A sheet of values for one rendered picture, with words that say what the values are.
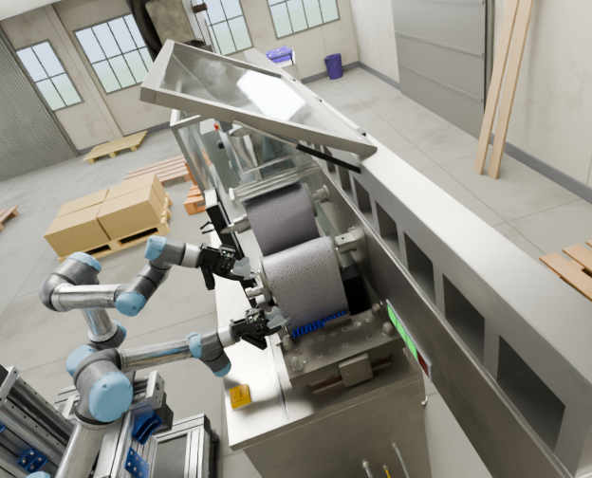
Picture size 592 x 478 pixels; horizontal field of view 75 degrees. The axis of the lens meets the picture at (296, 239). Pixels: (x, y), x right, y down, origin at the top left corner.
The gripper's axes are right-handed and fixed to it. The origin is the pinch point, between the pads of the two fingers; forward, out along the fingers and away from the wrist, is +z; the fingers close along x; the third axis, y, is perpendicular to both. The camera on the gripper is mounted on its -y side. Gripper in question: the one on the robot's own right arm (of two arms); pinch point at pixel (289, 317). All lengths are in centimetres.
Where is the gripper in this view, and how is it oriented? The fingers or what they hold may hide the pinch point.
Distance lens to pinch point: 140.0
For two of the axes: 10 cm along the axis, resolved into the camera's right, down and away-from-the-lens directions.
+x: -2.3, -5.1, 8.3
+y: -2.6, -7.9, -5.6
